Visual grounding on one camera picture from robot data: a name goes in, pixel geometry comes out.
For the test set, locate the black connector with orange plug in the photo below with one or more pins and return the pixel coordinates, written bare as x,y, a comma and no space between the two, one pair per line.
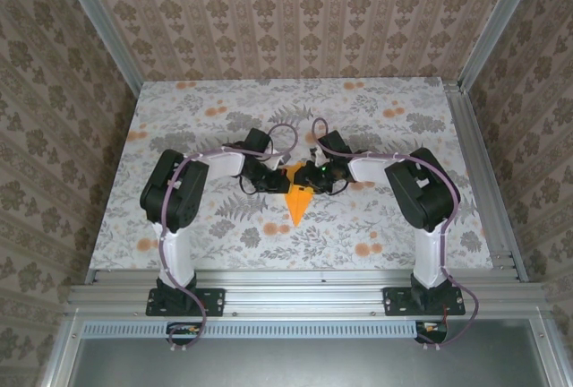
183,329
432,331

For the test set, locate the aluminium table side rail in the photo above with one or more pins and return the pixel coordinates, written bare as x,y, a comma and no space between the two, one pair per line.
473,145

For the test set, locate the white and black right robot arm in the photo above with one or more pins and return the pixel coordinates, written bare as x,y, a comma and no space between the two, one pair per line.
425,194

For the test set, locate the grey metal panel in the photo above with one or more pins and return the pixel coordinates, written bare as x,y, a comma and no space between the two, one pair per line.
291,364

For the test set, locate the aluminium mounting rail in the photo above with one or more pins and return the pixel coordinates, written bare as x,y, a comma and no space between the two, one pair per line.
304,293

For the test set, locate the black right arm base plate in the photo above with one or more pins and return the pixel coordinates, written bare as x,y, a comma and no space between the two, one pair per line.
396,302

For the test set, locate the aluminium lower frame rail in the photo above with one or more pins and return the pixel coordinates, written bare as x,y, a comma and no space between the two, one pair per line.
547,355
60,351

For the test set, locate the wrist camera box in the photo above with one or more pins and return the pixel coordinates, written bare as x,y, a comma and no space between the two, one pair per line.
315,153
276,159

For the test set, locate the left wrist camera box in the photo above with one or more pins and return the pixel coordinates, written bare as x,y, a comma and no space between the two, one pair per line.
276,159

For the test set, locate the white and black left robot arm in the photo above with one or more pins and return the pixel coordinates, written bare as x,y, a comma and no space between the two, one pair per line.
172,194

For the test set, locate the orange square paper sheet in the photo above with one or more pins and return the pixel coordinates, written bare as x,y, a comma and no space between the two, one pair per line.
297,208

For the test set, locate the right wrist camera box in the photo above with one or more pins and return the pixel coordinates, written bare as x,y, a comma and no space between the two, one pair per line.
315,153

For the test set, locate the floral patterned table cover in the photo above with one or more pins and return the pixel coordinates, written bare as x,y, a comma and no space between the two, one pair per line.
291,248

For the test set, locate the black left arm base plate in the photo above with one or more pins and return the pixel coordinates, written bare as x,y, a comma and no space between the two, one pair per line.
215,302

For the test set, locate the aluminium frame post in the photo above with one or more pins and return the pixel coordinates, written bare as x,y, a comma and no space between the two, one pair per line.
497,19
103,33

